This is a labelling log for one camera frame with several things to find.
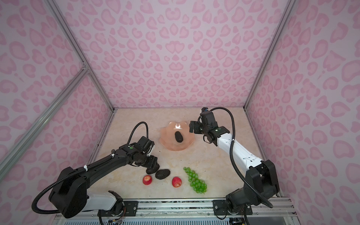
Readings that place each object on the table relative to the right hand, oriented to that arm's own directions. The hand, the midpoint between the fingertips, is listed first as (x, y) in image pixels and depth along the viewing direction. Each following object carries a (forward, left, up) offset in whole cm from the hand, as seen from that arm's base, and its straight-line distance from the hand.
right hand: (196, 124), depth 84 cm
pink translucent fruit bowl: (0, +19, -19) cm, 27 cm away
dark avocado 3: (-25, +20, -15) cm, 35 cm away
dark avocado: (+2, +12, -17) cm, 21 cm away
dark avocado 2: (-22, +28, -17) cm, 39 cm away
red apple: (-28, +28, -16) cm, 42 cm away
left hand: (-18, +26, -14) cm, 34 cm away
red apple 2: (-29, +11, -16) cm, 34 cm away
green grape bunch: (-30, -2, -16) cm, 35 cm away
